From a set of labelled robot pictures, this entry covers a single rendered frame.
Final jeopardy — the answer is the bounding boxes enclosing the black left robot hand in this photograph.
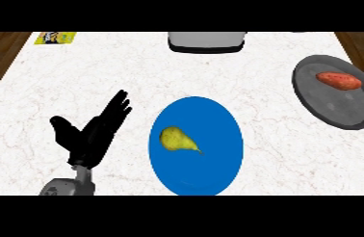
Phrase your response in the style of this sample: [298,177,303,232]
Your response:
[49,89,135,170]

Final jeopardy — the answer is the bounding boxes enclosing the blue plate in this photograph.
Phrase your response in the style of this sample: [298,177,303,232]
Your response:
[148,95,245,197]

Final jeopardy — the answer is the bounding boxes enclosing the grey plate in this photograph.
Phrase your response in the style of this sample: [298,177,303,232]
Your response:
[292,54,364,131]

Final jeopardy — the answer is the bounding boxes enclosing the orange sweet potato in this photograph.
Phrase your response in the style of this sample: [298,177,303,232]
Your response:
[314,71,364,92]

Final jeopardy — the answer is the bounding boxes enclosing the yellow pear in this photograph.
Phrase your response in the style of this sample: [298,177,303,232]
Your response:
[160,125,205,156]

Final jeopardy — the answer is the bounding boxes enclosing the yellow printed packet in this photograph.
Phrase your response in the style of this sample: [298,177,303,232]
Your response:
[33,32,79,45]

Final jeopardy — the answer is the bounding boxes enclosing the pale grey appliance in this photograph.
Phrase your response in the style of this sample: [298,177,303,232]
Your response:
[167,32,250,54]

